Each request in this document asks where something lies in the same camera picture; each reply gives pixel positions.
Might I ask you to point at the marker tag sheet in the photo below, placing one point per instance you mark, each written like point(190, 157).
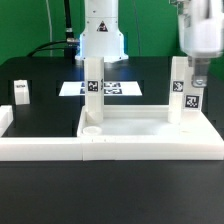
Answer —
point(111, 88)

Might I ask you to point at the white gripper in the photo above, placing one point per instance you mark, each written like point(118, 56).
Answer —
point(201, 34)

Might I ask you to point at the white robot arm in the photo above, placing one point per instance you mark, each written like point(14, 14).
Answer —
point(101, 36)

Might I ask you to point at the white U-shaped fence frame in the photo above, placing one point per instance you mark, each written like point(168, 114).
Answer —
point(95, 148)

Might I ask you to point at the white desk top tray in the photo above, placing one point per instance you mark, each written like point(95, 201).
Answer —
point(148, 124)

